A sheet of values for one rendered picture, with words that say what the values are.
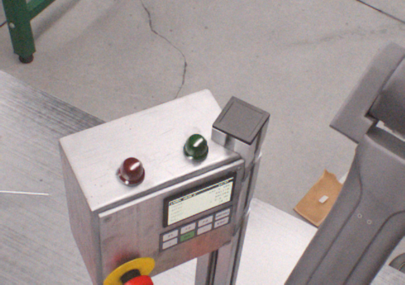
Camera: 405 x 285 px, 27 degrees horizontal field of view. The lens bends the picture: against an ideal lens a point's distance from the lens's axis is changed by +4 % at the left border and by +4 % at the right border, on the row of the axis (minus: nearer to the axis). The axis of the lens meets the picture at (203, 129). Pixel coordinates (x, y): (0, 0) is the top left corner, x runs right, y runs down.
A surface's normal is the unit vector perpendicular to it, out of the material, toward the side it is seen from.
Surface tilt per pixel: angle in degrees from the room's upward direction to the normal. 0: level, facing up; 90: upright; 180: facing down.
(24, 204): 0
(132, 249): 90
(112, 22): 0
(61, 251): 0
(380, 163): 48
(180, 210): 90
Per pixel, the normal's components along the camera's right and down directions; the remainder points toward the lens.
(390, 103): -0.50, 0.41
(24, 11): 0.81, 0.50
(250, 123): 0.06, -0.58
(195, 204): 0.44, 0.75
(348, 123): -0.35, 0.12
